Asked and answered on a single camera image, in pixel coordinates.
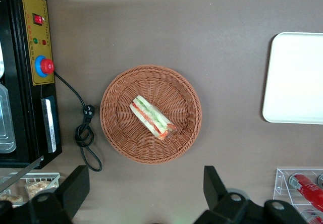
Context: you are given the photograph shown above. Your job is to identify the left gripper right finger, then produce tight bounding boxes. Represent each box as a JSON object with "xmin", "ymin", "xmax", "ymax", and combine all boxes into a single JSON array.
[{"xmin": 194, "ymin": 165, "xmax": 253, "ymax": 224}]

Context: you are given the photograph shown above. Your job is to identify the clear bag of crackers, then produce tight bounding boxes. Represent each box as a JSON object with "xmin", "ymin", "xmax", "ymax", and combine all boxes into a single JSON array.
[
  {"xmin": 25, "ymin": 180, "xmax": 59, "ymax": 199},
  {"xmin": 0, "ymin": 194, "xmax": 23, "ymax": 205}
]

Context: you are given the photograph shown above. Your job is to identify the round brown wicker basket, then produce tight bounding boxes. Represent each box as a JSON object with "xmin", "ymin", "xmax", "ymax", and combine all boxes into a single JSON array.
[{"xmin": 99, "ymin": 65, "xmax": 202, "ymax": 164}]

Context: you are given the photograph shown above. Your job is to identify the cream plastic tray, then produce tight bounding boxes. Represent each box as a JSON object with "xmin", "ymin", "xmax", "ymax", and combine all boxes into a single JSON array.
[{"xmin": 261, "ymin": 31, "xmax": 323, "ymax": 125}]

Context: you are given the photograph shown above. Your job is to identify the white wire basket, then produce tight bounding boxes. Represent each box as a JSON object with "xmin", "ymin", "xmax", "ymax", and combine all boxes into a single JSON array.
[{"xmin": 0, "ymin": 172, "xmax": 61, "ymax": 208}]

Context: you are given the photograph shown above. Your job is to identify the plastic triangle sandwich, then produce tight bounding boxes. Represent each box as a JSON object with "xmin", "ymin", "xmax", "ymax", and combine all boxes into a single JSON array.
[{"xmin": 129, "ymin": 94, "xmax": 177, "ymax": 141}]

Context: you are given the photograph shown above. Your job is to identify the black sealing machine yellow panel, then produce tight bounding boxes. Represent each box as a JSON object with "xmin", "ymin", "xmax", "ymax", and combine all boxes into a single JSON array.
[{"xmin": 0, "ymin": 0, "xmax": 63, "ymax": 170}]

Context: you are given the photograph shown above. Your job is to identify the grey metal bar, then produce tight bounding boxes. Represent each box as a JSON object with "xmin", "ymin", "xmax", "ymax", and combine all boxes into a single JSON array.
[{"xmin": 0, "ymin": 155, "xmax": 45, "ymax": 193}]

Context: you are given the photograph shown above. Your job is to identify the clear plastic container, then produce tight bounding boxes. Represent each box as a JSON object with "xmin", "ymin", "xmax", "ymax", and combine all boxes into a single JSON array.
[{"xmin": 0, "ymin": 82, "xmax": 17, "ymax": 154}]

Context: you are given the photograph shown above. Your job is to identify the black power cable with plug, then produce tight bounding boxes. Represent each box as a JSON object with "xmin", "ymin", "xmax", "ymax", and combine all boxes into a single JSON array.
[{"xmin": 53, "ymin": 71, "xmax": 103, "ymax": 172}]

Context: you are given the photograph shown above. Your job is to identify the clear acrylic bottle rack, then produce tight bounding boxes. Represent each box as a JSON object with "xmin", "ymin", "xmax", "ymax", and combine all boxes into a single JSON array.
[{"xmin": 273, "ymin": 167, "xmax": 323, "ymax": 224}]

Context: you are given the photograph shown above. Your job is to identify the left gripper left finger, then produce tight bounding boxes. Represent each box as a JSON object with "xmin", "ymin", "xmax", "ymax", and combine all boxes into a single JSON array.
[{"xmin": 28, "ymin": 165, "xmax": 91, "ymax": 224}]

